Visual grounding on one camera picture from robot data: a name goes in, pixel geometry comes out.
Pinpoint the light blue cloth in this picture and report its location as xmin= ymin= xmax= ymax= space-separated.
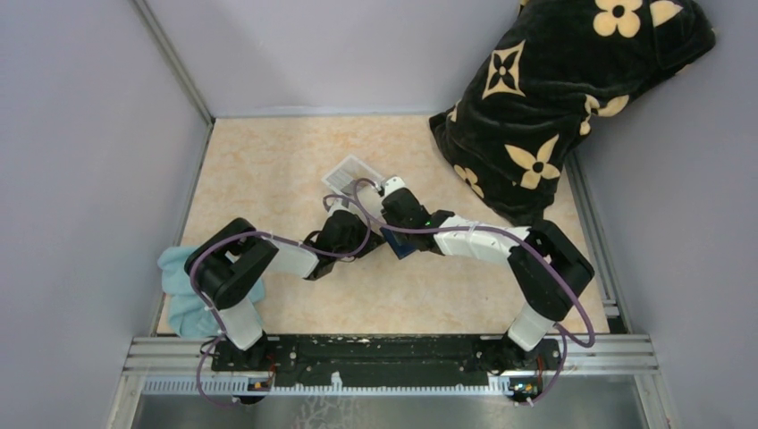
xmin=156 ymin=245 xmax=265 ymax=340

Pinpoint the aluminium front rail frame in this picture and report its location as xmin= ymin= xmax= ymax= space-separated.
xmin=123 ymin=334 xmax=659 ymax=397

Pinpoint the black floral patterned pillow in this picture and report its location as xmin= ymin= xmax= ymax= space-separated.
xmin=429 ymin=0 xmax=716 ymax=226

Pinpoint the aluminium corner post left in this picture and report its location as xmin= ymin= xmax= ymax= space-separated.
xmin=129 ymin=0 xmax=215 ymax=126

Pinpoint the aluminium side rail right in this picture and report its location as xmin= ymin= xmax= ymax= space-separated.
xmin=566 ymin=153 xmax=629 ymax=334

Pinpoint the navy blue card holder wallet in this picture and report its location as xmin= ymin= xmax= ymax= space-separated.
xmin=380 ymin=228 xmax=417 ymax=260

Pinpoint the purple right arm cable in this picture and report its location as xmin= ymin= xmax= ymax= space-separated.
xmin=350 ymin=177 xmax=597 ymax=407

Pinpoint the white plastic card box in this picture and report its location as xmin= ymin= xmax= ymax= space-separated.
xmin=322 ymin=155 xmax=404 ymax=213

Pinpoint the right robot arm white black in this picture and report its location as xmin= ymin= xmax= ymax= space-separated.
xmin=379 ymin=176 xmax=594 ymax=368

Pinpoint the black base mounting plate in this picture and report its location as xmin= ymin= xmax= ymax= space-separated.
xmin=211 ymin=334 xmax=561 ymax=388

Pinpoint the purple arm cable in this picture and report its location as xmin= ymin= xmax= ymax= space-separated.
xmin=188 ymin=194 xmax=375 ymax=408
xmin=350 ymin=177 xmax=597 ymax=407

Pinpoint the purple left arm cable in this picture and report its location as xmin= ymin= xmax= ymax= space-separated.
xmin=188 ymin=194 xmax=375 ymax=408

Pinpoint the grey card stack in box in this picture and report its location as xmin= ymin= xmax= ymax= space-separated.
xmin=324 ymin=165 xmax=365 ymax=193

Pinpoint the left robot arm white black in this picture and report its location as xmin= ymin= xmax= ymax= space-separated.
xmin=184 ymin=203 xmax=385 ymax=370

